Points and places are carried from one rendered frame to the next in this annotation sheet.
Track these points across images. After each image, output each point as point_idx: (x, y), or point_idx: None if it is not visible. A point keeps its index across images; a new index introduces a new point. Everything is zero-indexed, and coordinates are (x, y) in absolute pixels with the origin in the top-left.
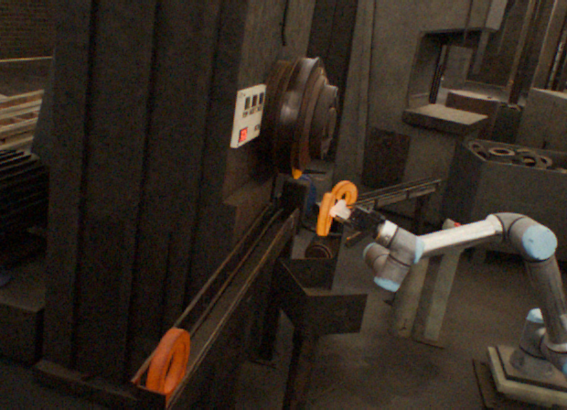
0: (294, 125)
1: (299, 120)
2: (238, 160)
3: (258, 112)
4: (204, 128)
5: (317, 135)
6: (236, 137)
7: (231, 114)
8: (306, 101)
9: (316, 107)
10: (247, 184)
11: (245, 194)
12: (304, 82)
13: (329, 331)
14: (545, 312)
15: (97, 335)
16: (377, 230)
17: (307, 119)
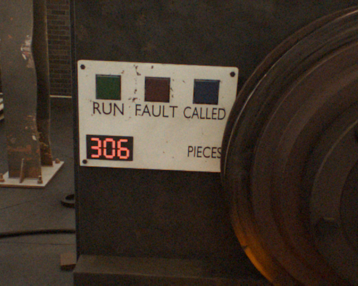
0: (225, 162)
1: (254, 154)
2: (143, 200)
3: (200, 120)
4: (75, 123)
5: (306, 212)
6: (79, 146)
7: (76, 103)
8: (277, 107)
9: (324, 133)
10: (215, 262)
11: (150, 269)
12: (279, 58)
13: None
14: None
15: None
16: None
17: (279, 158)
